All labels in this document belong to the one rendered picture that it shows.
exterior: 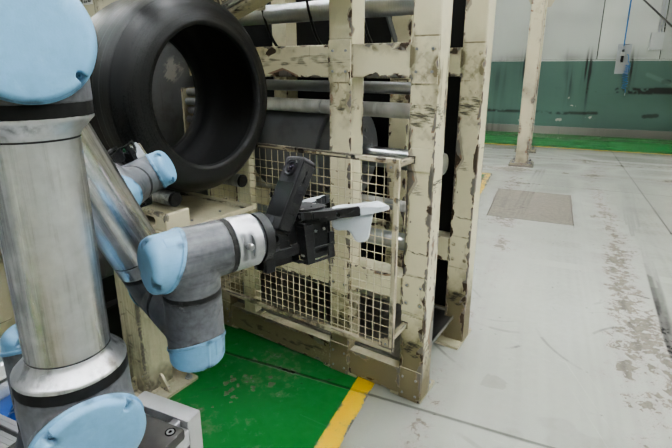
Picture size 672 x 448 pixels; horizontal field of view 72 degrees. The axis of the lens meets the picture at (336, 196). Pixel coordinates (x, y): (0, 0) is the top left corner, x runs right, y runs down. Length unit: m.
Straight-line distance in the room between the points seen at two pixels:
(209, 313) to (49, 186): 0.25
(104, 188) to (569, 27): 10.05
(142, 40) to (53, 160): 0.87
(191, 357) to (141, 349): 1.39
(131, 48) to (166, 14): 0.14
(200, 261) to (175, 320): 0.09
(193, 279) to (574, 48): 10.03
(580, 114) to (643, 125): 1.08
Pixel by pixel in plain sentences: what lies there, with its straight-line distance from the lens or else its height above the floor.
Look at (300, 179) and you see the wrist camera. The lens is 0.67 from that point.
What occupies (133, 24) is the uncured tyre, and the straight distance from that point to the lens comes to 1.38.
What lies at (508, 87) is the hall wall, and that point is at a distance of 10.36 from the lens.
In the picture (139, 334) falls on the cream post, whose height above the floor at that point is 0.29.
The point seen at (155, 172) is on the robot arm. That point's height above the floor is 1.08.
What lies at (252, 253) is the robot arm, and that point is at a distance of 0.64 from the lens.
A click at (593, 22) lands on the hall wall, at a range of 10.44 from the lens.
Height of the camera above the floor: 1.28
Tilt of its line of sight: 15 degrees down
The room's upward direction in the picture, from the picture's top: straight up
